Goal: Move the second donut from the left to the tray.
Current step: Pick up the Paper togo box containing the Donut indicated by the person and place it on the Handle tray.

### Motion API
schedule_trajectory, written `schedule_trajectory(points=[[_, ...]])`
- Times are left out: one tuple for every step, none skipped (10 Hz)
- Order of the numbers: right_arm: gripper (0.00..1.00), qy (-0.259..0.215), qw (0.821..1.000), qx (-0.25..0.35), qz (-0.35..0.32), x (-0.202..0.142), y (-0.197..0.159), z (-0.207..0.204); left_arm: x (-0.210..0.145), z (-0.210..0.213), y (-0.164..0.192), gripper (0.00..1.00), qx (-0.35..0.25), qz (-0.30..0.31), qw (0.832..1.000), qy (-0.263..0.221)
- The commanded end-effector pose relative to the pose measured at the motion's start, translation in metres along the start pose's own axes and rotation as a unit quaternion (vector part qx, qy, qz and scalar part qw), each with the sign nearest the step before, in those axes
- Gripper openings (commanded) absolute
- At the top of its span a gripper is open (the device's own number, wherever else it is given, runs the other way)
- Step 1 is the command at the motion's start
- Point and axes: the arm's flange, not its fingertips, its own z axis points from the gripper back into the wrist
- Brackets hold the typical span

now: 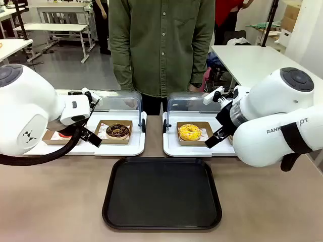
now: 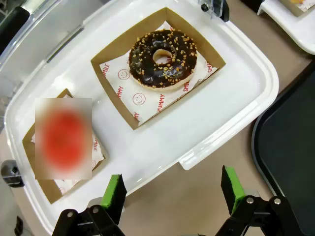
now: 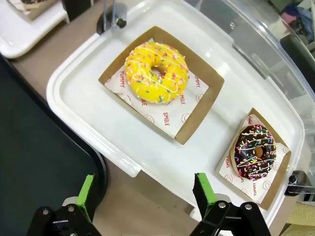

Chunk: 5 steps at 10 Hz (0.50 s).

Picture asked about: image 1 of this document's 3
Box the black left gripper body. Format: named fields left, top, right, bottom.
left=47, top=116, right=88, bottom=138

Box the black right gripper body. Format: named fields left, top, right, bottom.
left=216, top=102, right=240, bottom=134

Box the person's left forearm green sleeve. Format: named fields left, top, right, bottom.
left=189, top=37, right=216, bottom=86

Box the person's right forearm green sleeve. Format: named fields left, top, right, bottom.
left=111, top=37, right=135, bottom=91

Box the brown cardboard donut box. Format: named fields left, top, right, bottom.
left=93, top=119, right=134, bottom=145
left=176, top=121, right=215, bottom=147
left=42, top=130, right=81, bottom=146

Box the red glazed donut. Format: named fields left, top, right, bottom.
left=51, top=131, right=74, bottom=140

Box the chocolate sprinkled donut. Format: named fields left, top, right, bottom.
left=105, top=123, right=131, bottom=140

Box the yellow glazed donut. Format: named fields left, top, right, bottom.
left=178, top=123, right=202, bottom=142

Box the white display tray base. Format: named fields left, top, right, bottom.
left=162, top=110, right=238, bottom=158
left=24, top=110, right=147, bottom=157

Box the clear display tray lid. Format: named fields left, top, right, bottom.
left=95, top=90, right=147, bottom=134
left=163, top=91, right=228, bottom=134

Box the black plastic serving tray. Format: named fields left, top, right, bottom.
left=101, top=157, right=223, bottom=230

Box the dark blue bag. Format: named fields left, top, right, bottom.
left=206, top=52, right=228, bottom=76

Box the large white table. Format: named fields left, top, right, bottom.
left=209, top=45, right=323, bottom=89

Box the white plastic bag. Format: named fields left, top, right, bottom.
left=226, top=37, right=252, bottom=46

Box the white table corner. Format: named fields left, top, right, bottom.
left=0, top=38, right=34, bottom=64

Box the person torso green shirt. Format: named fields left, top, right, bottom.
left=126, top=0, right=200, bottom=116

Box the white table with white legs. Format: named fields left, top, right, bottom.
left=13, top=23, right=89, bottom=64

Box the white storage box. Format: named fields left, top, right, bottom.
left=279, top=28, right=293, bottom=47

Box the green cloth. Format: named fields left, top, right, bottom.
left=251, top=22, right=281, bottom=30

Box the black tripod pole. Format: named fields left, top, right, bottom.
left=260, top=0, right=280, bottom=48

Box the background person in black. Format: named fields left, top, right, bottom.
left=92, top=0, right=112, bottom=55

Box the background person in red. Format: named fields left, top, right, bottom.
left=215, top=0, right=253, bottom=46

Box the long white background table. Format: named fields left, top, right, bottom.
left=27, top=1, right=93, bottom=50

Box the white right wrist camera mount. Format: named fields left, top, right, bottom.
left=203, top=86, right=234, bottom=106

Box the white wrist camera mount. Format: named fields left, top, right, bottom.
left=203, top=86, right=234, bottom=106
left=68, top=87, right=103, bottom=108

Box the black corrugated cable hose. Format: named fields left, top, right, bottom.
left=0, top=123, right=88, bottom=166

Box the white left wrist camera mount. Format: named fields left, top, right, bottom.
left=68, top=87, right=103, bottom=108

